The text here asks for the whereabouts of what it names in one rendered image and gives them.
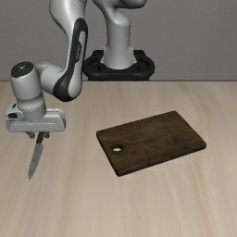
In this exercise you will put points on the dark brown cutting board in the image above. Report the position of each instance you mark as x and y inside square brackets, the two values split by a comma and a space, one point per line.
[151, 142]

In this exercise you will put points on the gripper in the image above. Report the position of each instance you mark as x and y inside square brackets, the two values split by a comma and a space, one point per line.
[37, 124]

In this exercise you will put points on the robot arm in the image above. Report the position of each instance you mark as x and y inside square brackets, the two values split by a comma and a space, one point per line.
[72, 55]

